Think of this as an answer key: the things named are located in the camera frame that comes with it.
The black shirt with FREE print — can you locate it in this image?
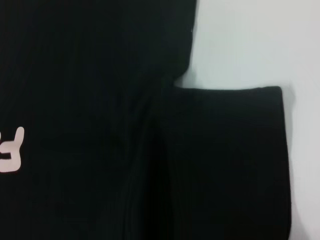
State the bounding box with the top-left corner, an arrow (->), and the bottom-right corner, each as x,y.
0,0 -> 292,240

